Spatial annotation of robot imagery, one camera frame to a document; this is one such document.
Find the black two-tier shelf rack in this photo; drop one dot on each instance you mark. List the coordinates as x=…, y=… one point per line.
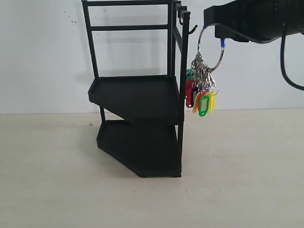
x=142, y=117

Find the key ring with coloured tags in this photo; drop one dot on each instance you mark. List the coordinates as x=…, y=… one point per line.
x=200, y=86

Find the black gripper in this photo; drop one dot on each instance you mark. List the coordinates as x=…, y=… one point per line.
x=260, y=21

